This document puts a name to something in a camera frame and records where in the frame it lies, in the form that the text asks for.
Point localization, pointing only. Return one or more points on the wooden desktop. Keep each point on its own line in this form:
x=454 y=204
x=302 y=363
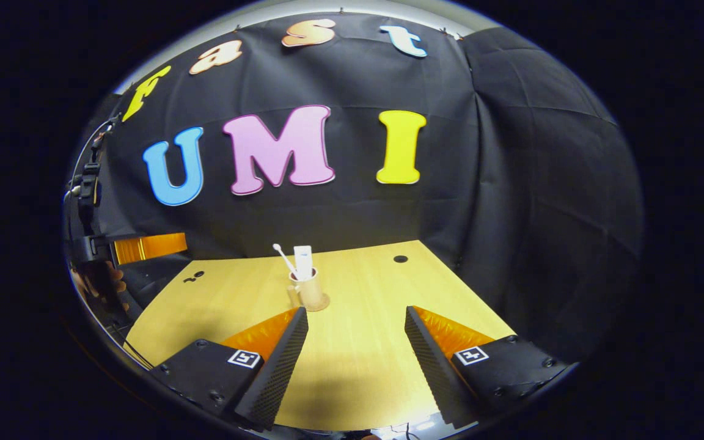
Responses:
x=358 y=360

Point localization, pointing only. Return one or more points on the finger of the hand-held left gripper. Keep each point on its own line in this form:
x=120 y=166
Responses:
x=150 y=246

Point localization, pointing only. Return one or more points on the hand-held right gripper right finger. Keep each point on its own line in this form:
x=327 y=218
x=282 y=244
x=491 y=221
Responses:
x=428 y=366

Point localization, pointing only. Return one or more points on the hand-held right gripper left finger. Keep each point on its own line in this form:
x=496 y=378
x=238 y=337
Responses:
x=278 y=366

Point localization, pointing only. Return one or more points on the white toothbrush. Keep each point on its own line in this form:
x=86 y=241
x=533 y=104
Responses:
x=283 y=256

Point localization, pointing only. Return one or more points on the beige cup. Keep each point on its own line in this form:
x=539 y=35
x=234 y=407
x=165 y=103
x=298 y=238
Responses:
x=310 y=290

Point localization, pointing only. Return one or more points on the white toothpaste tube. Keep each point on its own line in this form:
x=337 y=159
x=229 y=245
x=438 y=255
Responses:
x=304 y=260

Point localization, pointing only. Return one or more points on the round brown coaster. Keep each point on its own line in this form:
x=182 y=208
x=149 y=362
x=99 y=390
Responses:
x=324 y=304

